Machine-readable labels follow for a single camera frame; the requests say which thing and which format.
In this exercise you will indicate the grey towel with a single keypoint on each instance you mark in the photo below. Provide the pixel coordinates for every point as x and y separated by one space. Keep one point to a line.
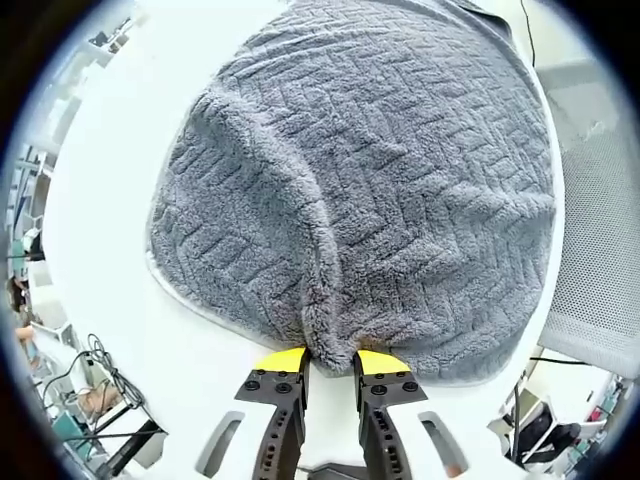
360 180

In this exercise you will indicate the black stand leg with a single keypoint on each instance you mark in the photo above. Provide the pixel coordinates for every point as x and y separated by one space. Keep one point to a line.
132 442

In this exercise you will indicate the black office chair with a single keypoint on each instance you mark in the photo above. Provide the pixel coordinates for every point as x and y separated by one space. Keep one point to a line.
550 440

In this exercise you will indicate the grey mesh office chair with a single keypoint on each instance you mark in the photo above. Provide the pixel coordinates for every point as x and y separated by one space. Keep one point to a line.
595 225

